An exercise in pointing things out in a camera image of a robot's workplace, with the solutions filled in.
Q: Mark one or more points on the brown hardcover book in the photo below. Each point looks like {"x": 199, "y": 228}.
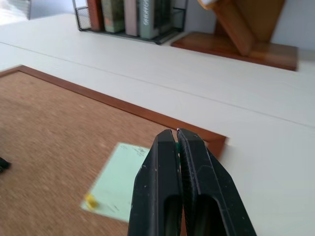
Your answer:
{"x": 94, "y": 14}

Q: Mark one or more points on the cork board with wooden frame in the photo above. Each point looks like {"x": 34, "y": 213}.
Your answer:
{"x": 61, "y": 152}

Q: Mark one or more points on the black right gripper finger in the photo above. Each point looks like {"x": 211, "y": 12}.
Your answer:
{"x": 211, "y": 186}
{"x": 150, "y": 186}

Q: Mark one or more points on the wooden desktop stand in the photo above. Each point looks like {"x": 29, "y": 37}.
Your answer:
{"x": 246, "y": 39}

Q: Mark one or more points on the green paper note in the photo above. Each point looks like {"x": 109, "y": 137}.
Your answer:
{"x": 115, "y": 182}

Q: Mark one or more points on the green patterned book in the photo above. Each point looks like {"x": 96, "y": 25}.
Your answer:
{"x": 113, "y": 16}

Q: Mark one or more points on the pinkish beige book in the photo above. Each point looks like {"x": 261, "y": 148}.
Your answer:
{"x": 131, "y": 17}

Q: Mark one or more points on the black mesh book rack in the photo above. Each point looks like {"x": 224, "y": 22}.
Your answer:
{"x": 157, "y": 29}

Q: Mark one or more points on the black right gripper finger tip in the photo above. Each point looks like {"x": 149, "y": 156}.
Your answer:
{"x": 3, "y": 164}

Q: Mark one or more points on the grey ribbed panel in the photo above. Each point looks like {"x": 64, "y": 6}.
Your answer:
{"x": 14, "y": 8}

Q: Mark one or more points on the yellow pushpin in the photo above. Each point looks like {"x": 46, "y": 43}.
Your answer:
{"x": 90, "y": 200}

